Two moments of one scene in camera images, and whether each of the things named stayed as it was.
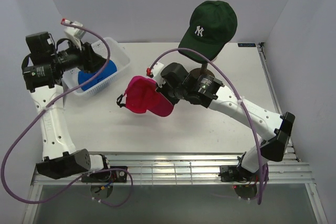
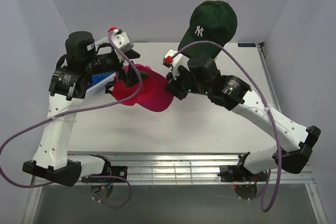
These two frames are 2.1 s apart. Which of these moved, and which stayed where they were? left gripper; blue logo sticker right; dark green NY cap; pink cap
Moved: left gripper; pink cap
Stayed: dark green NY cap; blue logo sticker right
